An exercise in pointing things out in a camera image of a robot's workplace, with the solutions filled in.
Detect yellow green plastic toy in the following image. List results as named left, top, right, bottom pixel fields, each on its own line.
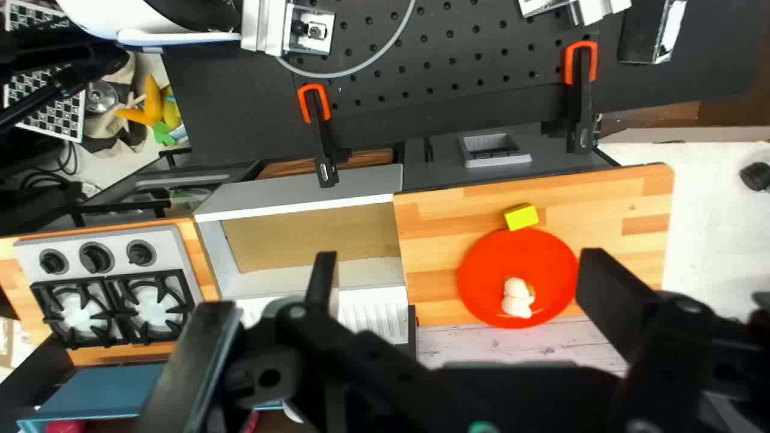
left=115, top=75, right=186, bottom=150

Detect yellow small block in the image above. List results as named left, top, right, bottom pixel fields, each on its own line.
left=500, top=203, right=542, bottom=233

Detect white toy food piece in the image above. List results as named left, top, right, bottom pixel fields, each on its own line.
left=499, top=274, right=539, bottom=322

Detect orange round plate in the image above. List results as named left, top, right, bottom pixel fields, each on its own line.
left=456, top=226, right=582, bottom=331

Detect perforated metal panel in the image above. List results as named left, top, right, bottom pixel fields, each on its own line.
left=0, top=69, right=89, bottom=146

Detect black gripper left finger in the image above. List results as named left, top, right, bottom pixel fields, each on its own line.
left=131, top=250, right=488, bottom=433

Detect black stove knob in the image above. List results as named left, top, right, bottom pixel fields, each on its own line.
left=125, top=239, right=160, bottom=269
left=37, top=248, right=73, bottom=277
left=77, top=242, right=118, bottom=274

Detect grey cable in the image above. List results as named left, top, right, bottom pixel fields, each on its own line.
left=279, top=0, right=420, bottom=83

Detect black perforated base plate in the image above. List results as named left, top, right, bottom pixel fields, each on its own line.
left=165, top=0, right=755, bottom=174

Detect silver aluminium bracket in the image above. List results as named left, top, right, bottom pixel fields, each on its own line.
left=515, top=0, right=633, bottom=30
left=240, top=0, right=337, bottom=59

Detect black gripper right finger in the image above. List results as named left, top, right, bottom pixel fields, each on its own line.
left=576, top=245, right=728, bottom=433

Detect grey rectangular frame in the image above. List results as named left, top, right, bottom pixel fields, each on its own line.
left=457, top=130, right=536, bottom=171

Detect black round knob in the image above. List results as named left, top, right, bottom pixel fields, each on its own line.
left=739, top=160, right=770, bottom=192

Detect black stove grate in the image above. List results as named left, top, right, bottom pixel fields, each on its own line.
left=107, top=273, right=203, bottom=344
left=29, top=280, right=118, bottom=349

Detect black orange bar clamp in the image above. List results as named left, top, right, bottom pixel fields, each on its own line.
left=296, top=83, right=345, bottom=190
left=539, top=38, right=603, bottom=158

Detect white sink basin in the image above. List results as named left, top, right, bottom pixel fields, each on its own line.
left=192, top=165, right=417, bottom=356

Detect red toy radish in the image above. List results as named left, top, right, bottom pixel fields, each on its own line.
left=44, top=416, right=88, bottom=433
left=238, top=405, right=279, bottom=433

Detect wooden kitchen counter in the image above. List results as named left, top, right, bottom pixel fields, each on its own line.
left=0, top=165, right=676, bottom=372

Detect grey stove panel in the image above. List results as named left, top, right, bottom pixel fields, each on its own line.
left=13, top=225, right=207, bottom=349

